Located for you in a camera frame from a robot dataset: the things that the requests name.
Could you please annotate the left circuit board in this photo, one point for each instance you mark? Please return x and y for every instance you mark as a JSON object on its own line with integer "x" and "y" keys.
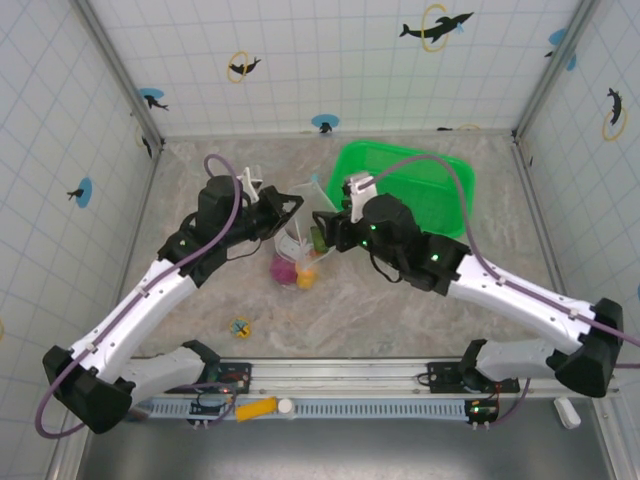
{"x": 210, "y": 406}

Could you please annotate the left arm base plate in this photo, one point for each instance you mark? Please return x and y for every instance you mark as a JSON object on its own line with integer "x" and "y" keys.
{"x": 240, "y": 375}

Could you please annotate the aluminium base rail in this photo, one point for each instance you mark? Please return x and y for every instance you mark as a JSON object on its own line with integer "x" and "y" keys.
{"x": 350, "y": 372}

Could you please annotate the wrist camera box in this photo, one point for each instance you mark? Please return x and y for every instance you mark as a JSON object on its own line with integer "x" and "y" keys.
{"x": 359, "y": 200}
{"x": 250, "y": 182}

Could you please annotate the green toy cabbage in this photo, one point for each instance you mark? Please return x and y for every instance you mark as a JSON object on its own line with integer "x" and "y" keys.
{"x": 317, "y": 239}

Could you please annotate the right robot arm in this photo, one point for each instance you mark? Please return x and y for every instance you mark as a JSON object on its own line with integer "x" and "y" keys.
{"x": 525, "y": 300}

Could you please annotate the orange round fruit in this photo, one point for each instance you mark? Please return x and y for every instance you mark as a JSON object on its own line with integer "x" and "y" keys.
{"x": 306, "y": 280}

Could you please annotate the aluminium frame post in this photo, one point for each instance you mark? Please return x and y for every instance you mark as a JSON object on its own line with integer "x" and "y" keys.
{"x": 120, "y": 75}
{"x": 535, "y": 105}

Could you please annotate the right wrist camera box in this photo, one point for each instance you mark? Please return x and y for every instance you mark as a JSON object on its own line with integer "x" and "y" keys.
{"x": 359, "y": 200}

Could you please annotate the right circuit board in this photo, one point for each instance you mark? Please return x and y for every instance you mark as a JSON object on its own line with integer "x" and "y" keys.
{"x": 481, "y": 411}

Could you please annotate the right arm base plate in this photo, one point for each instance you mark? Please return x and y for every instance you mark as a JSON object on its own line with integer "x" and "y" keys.
{"x": 442, "y": 377}

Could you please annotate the yellow and blue table sticker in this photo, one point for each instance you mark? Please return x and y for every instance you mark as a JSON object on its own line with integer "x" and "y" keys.
{"x": 240, "y": 328}

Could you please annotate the white plastic device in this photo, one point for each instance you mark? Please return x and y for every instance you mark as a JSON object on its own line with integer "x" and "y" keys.
{"x": 567, "y": 412}

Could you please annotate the dolphin sticker on blue circle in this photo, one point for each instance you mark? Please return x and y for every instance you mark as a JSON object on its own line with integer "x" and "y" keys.
{"x": 81, "y": 191}
{"x": 559, "y": 37}
{"x": 325, "y": 122}
{"x": 152, "y": 99}

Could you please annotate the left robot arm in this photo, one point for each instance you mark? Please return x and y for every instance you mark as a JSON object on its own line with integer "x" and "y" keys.
{"x": 130, "y": 310}

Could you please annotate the green plastic basket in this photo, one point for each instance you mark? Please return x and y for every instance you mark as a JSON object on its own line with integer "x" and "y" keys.
{"x": 425, "y": 200}

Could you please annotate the purple toy cabbage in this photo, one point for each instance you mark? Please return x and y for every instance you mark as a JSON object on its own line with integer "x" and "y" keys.
{"x": 282, "y": 270}

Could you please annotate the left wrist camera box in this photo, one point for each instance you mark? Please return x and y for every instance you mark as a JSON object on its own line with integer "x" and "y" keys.
{"x": 250, "y": 182}

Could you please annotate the white round cap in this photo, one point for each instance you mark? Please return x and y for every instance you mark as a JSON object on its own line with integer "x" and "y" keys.
{"x": 286, "y": 406}

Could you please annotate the circuit board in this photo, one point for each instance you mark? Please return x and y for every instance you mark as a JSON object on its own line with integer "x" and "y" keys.
{"x": 481, "y": 411}
{"x": 210, "y": 406}

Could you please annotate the clear zip-top bag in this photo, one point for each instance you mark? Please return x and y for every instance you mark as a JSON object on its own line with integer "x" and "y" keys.
{"x": 290, "y": 245}

